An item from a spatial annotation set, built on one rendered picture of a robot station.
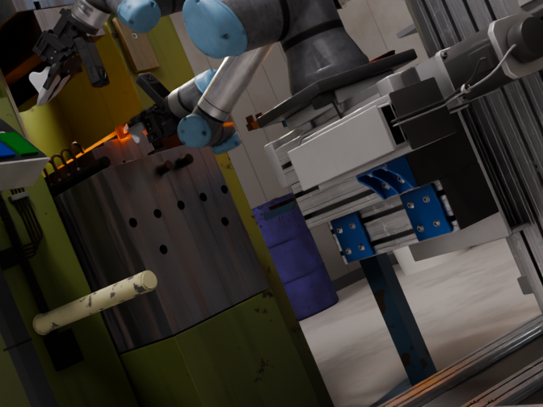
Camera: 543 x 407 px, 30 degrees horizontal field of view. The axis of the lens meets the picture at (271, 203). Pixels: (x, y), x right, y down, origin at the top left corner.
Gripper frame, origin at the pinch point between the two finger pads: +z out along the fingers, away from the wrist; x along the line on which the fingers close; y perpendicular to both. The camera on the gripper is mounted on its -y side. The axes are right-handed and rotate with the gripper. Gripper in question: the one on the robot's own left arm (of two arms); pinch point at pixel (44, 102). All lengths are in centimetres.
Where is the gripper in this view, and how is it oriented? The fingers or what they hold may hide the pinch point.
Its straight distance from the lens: 225.8
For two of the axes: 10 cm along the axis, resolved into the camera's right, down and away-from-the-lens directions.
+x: -2.8, 1.1, -9.5
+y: -7.7, -6.1, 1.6
